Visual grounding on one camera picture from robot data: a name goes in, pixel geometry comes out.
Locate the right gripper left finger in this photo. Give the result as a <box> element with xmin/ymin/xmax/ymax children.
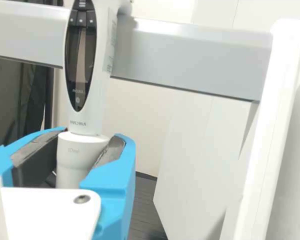
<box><xmin>0</xmin><ymin>126</ymin><xmax>67</xmax><ymax>188</ymax></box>

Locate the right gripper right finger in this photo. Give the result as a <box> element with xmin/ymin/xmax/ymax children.
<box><xmin>79</xmin><ymin>133</ymin><xmax>137</xmax><ymax>240</ymax></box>

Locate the pipette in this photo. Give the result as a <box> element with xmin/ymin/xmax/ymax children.
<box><xmin>55</xmin><ymin>0</ymin><xmax>120</xmax><ymax>189</ymax></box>

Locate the white pipette stand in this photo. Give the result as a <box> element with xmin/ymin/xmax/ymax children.
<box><xmin>0</xmin><ymin>0</ymin><xmax>300</xmax><ymax>240</ymax></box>

